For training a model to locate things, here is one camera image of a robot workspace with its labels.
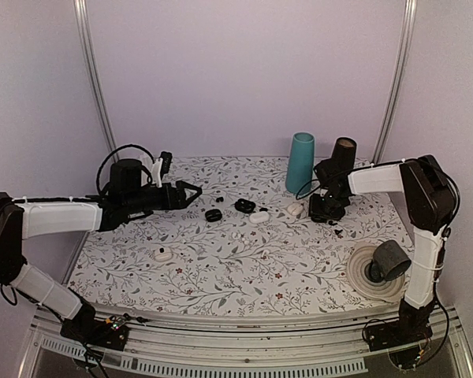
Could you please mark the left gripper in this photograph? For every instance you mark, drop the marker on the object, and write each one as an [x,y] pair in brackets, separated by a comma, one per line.
[180,201]

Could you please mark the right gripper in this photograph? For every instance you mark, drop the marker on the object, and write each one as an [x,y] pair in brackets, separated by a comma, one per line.
[315,208]

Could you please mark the black round earbud case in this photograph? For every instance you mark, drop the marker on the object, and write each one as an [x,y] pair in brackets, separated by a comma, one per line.
[213,215]

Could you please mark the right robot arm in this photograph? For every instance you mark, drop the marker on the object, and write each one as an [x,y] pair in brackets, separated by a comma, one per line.
[432,201]

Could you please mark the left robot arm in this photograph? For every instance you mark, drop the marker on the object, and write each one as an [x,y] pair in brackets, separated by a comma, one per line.
[132,192]

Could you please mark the beige earbud case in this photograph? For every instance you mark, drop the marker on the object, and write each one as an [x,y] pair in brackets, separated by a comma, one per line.
[295,209]

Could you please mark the open black earbud case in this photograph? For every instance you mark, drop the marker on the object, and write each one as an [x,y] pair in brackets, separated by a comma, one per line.
[244,206]

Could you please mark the white case with black earbud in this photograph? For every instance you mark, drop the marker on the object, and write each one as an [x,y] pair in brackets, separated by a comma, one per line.
[162,254]

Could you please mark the white oval earbud case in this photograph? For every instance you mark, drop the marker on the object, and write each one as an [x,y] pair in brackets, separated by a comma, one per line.
[259,217]

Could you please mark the teal vase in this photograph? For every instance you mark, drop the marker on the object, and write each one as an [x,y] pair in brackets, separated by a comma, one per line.
[300,165]

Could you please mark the black vase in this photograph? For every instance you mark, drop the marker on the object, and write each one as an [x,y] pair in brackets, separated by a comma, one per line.
[343,158]

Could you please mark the white ribbed vase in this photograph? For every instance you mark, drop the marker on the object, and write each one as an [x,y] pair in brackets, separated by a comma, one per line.
[147,163]

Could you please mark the floral table mat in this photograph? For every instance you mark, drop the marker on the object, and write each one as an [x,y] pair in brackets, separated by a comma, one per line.
[213,274]

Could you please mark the dark grey mug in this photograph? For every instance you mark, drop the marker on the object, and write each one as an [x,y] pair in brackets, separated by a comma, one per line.
[389,261]

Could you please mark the beige ribbed plate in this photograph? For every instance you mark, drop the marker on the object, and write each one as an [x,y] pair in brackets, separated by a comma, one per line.
[357,265]

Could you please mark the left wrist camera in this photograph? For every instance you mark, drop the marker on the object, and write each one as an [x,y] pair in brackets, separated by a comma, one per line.
[158,168]

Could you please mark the front aluminium rail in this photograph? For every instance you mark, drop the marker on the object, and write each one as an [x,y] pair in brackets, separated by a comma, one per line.
[317,345]

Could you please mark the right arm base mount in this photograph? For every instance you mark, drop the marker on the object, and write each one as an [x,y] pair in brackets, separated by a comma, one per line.
[411,326]

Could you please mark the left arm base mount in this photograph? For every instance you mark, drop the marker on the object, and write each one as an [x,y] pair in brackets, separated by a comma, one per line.
[85,329]

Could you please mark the right aluminium frame post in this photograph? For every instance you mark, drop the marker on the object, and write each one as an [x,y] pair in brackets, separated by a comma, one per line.
[403,50]

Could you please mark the aluminium frame post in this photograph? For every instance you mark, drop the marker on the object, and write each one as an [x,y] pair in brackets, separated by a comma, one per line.
[84,31]
[403,50]

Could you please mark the left aluminium frame post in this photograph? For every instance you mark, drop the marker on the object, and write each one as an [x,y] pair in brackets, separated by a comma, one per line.
[84,31]

